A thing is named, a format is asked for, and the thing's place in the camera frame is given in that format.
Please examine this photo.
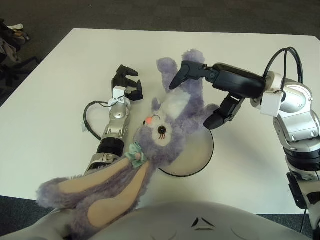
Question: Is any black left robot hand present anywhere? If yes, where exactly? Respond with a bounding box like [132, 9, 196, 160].
[111, 64, 145, 101]

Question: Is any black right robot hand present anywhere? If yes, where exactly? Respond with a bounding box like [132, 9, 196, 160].
[168, 60, 266, 130]

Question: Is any purple plush bunny doll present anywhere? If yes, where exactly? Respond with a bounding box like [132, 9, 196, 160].
[36, 49, 221, 240]

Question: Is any white plate with black rim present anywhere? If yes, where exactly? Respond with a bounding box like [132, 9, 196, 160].
[157, 128, 215, 178]

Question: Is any black chair base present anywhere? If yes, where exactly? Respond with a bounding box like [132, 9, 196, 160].
[0, 56, 38, 86]

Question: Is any dark pile of bags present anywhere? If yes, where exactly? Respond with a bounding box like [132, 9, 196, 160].
[0, 18, 32, 63]

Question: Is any grey robot torso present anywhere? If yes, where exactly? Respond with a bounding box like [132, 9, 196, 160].
[27, 201, 316, 240]

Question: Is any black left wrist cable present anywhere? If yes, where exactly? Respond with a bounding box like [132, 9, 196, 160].
[83, 100, 113, 140]

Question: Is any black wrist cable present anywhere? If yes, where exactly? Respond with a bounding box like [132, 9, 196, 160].
[262, 46, 305, 83]
[83, 100, 113, 140]

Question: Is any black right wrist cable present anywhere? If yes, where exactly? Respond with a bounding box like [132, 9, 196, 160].
[262, 46, 305, 83]

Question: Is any thin black elbow cable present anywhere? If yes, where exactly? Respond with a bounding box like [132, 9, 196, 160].
[300, 206, 308, 235]

